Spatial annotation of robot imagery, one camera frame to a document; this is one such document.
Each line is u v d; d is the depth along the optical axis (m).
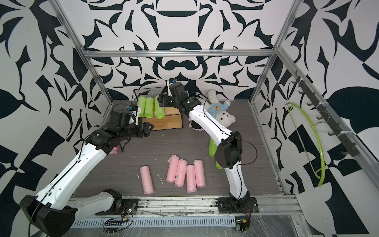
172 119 1.02
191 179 0.80
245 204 0.65
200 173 0.82
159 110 0.87
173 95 0.64
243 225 0.71
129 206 0.73
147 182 0.79
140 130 0.65
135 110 0.65
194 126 0.99
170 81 0.73
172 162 0.86
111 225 0.72
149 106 0.89
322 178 0.57
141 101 0.92
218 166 0.85
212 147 0.91
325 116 0.56
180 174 0.81
